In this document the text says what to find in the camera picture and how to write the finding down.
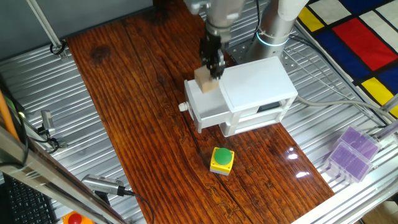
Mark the tan wooden block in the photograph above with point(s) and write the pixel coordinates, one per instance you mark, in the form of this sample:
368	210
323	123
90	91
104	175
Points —
203	81

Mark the aluminium profile rail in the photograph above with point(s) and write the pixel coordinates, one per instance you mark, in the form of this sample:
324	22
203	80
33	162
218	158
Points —
351	199

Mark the white plastic drawer cabinet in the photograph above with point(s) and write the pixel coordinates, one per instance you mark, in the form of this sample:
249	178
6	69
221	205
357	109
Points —
255	81

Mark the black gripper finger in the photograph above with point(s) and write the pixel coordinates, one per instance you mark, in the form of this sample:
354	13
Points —
219	67
205	60

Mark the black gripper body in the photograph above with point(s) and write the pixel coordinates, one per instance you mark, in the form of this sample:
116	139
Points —
210	46

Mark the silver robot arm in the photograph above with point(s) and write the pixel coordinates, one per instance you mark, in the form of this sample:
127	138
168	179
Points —
270	25

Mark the ribbed silver camera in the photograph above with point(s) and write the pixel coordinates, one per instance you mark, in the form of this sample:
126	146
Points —
102	184

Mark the red stop button orange box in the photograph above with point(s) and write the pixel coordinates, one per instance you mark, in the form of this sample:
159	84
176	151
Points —
74	218

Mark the grey camera on stand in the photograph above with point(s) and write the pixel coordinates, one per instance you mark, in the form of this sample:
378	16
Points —
47	121

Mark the thin grey diagonal strut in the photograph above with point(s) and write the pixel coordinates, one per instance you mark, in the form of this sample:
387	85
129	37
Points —
43	21

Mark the black keyboard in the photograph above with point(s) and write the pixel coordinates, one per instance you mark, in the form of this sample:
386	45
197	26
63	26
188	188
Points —
28	205

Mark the green push button yellow box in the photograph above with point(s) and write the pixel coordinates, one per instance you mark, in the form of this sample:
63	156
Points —
222	158

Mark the steel frame beam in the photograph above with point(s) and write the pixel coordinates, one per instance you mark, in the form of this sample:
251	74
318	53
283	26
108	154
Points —
31	168

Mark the colourful checked cloth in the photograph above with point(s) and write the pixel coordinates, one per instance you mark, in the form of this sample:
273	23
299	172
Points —
357	40

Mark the purple pipette tip box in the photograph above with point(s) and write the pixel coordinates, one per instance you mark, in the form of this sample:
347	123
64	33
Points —
360	143
348	161

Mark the orange rod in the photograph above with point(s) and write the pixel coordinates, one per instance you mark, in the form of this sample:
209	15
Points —
6	115

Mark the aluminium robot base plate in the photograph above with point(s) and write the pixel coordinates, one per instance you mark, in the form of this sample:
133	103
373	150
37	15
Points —
239	53

